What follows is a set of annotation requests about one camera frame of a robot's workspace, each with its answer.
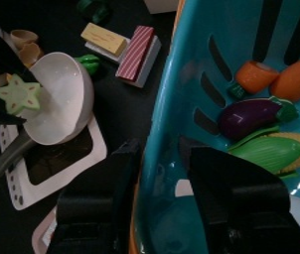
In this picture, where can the orange carrot stem half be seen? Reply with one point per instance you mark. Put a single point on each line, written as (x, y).
(254, 76)

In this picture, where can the green toy pepper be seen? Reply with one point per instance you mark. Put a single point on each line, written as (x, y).
(90, 63)

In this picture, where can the yellow toy butter block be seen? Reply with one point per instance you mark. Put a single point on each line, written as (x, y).
(103, 39)

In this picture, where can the white box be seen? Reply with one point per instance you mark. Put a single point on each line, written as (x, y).
(161, 5)

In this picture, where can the red striped toy block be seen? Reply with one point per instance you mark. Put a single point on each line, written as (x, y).
(134, 53)

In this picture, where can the beige wooden toy cup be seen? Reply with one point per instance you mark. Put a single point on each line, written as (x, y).
(31, 54)
(23, 37)

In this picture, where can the small white toy block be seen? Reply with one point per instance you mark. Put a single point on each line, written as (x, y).
(108, 56)

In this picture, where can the white toy slab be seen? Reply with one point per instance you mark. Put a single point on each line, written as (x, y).
(150, 63)

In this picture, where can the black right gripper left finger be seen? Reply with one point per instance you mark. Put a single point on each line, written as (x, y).
(95, 205)

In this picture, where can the orange toy carrot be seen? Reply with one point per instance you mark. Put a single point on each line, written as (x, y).
(295, 79)

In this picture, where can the teal plastic basket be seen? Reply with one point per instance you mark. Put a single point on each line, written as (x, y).
(187, 82)

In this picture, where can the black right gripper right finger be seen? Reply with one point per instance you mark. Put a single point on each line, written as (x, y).
(241, 205)

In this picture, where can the white toy frying pan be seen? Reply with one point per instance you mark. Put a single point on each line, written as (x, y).
(62, 99)

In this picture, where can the toy corn with green husk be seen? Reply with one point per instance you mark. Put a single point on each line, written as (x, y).
(272, 152)

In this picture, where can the green starfruit slice toy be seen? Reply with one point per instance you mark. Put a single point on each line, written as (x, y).
(19, 95)

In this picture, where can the purple toy eggplant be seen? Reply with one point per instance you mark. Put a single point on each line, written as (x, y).
(249, 115)

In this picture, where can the pink toy drawer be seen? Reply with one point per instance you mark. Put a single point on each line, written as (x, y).
(44, 231)

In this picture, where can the white toy stove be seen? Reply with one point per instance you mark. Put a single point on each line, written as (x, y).
(64, 155)

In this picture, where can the dark green toy vegetable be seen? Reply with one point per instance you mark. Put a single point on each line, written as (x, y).
(94, 10)

